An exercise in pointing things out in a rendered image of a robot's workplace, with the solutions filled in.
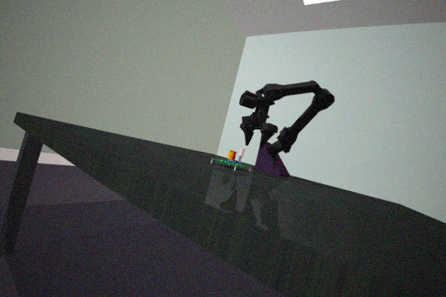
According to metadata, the green circuit board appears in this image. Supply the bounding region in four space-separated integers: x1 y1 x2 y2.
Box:
211 148 251 171

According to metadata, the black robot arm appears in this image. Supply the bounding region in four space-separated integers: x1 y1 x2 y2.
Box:
239 80 335 157

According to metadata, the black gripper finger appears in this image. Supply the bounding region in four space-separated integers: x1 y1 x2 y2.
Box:
241 129 254 146
260 130 274 148

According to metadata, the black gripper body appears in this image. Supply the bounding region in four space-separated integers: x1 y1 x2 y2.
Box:
240 110 278 133

